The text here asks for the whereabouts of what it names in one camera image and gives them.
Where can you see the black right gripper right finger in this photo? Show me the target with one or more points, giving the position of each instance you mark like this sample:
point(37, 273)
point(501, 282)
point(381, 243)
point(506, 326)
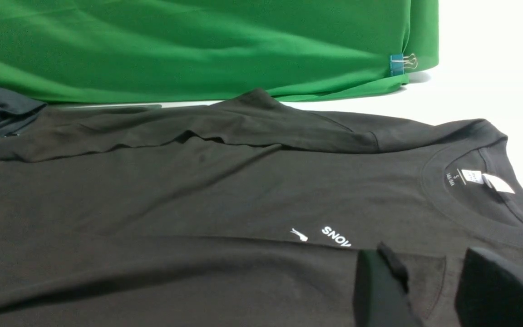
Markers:
point(490, 291)

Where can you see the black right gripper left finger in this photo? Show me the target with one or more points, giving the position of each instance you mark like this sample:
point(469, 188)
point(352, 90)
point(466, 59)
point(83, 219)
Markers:
point(381, 291)

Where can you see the dark gray long-sleeve shirt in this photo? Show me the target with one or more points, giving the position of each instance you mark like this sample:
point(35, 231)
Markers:
point(244, 213)

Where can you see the blue binder clip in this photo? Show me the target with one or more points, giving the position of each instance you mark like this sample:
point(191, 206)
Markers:
point(400, 64)

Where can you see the green backdrop cloth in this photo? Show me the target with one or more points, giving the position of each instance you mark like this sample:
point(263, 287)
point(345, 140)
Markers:
point(108, 51)

